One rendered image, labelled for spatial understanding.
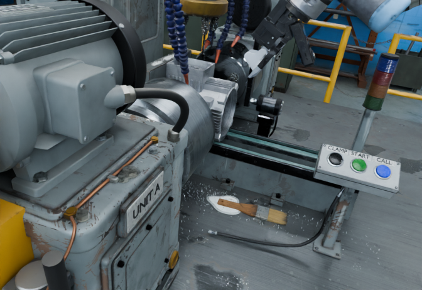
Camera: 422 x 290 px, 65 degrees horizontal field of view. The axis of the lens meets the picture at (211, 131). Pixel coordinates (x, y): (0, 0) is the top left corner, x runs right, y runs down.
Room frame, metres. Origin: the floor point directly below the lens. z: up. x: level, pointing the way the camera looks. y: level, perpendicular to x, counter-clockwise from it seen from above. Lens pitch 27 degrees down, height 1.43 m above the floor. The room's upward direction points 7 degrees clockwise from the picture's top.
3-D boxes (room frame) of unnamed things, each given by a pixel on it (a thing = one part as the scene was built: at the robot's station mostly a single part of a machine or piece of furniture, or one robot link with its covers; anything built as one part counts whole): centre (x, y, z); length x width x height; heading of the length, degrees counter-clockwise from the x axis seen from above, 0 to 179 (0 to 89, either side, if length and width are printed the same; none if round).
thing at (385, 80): (1.12, -0.56, 1.14); 0.06 x 0.06 x 0.04
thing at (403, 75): (5.02, -2.79, 0.41); 0.52 x 0.47 x 0.82; 73
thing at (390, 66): (1.12, -0.56, 1.19); 0.06 x 0.06 x 0.04
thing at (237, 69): (1.30, -0.05, 1.04); 0.41 x 0.25 x 0.25; 163
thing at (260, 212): (0.76, -0.15, 0.80); 0.21 x 0.05 x 0.01; 78
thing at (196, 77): (1.00, 0.08, 1.11); 0.12 x 0.11 x 0.07; 73
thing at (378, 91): (1.12, -0.56, 1.10); 0.06 x 0.06 x 0.04
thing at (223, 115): (0.98, 0.05, 1.01); 0.20 x 0.19 x 0.19; 73
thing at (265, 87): (1.56, -0.12, 0.99); 0.35 x 0.31 x 0.37; 163
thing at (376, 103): (1.12, -0.56, 1.05); 0.06 x 0.06 x 0.04
